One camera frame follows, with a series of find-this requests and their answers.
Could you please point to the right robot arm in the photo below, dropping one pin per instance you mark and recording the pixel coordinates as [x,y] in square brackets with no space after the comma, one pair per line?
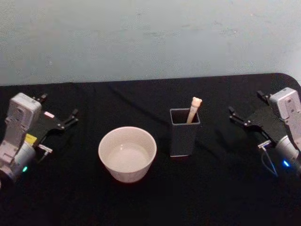
[288,122]

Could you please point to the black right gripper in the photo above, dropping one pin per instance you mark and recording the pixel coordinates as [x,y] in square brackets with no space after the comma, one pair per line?
[266,122]

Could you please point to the white ceramic bowl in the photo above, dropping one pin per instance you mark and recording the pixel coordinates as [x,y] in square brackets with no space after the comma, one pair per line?
[127,155]

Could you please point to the beige bear-topped spoon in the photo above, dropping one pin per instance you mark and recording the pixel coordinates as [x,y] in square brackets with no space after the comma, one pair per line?
[193,110]

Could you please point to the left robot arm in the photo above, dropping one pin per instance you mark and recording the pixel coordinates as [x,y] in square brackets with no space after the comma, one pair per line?
[17,127]

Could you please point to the black square utensil holder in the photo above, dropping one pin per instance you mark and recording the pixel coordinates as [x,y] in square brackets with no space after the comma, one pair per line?
[183,141]

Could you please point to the black table cloth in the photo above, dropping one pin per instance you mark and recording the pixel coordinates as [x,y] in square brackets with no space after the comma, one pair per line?
[150,202]

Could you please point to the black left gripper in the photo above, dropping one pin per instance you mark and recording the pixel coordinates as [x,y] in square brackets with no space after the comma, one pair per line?
[45,123]

